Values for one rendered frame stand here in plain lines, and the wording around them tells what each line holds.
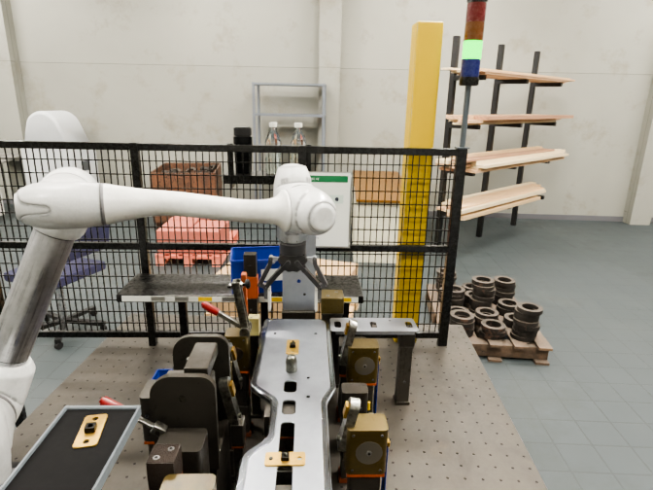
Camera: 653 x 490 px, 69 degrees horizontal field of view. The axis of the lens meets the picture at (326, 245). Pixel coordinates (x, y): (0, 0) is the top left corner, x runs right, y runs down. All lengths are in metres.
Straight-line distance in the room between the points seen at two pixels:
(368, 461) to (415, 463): 0.43
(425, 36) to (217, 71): 5.89
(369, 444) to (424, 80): 1.32
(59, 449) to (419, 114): 1.54
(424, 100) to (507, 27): 5.90
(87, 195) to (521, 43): 7.10
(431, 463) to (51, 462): 1.03
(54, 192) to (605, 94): 7.75
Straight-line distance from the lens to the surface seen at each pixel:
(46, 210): 1.21
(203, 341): 1.15
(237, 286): 1.37
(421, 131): 1.91
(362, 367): 1.41
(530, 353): 3.66
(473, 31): 1.91
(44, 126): 7.69
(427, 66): 1.91
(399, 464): 1.54
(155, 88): 7.88
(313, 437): 1.13
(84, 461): 0.91
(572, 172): 8.21
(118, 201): 1.20
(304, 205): 1.08
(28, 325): 1.49
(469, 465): 1.59
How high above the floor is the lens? 1.72
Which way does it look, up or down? 17 degrees down
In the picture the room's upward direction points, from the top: 1 degrees clockwise
